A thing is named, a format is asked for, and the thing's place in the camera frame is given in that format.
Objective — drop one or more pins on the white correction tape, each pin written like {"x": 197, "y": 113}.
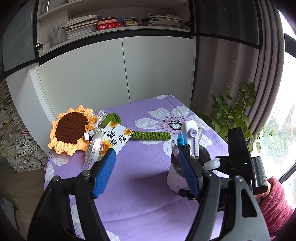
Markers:
{"x": 191, "y": 136}

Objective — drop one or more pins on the pink sleeve forearm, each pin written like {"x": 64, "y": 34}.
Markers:
{"x": 274, "y": 207}

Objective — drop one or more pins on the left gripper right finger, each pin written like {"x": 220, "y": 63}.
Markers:
{"x": 242, "y": 219}

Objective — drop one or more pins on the green potted plant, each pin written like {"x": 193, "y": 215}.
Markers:
{"x": 233, "y": 113}

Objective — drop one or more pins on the person right hand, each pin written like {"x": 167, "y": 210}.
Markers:
{"x": 264, "y": 195}

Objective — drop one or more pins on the grey fabric pen holder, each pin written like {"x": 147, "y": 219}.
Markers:
{"x": 175, "y": 179}

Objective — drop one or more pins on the stack of papers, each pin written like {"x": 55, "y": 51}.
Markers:
{"x": 19, "y": 150}

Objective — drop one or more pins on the clear printed ribbon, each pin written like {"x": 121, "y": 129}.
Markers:
{"x": 95, "y": 136}

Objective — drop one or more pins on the crochet sunflower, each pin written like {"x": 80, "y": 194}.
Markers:
{"x": 67, "y": 132}

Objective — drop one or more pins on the white bookshelf cabinet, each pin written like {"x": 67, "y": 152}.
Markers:
{"x": 48, "y": 73}

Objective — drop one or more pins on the sunflower gift card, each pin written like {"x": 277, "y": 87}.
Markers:
{"x": 115, "y": 137}

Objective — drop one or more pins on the blue pen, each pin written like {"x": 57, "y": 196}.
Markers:
{"x": 180, "y": 141}

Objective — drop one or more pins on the pink strawberry pen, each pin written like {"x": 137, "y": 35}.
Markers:
{"x": 175, "y": 149}

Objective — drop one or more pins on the red book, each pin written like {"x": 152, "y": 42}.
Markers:
{"x": 109, "y": 26}

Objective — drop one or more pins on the purple floral tablecloth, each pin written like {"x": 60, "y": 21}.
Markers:
{"x": 137, "y": 204}

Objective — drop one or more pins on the grey curtain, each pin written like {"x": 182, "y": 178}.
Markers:
{"x": 238, "y": 42}

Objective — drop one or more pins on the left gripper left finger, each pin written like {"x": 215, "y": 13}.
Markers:
{"x": 52, "y": 219}

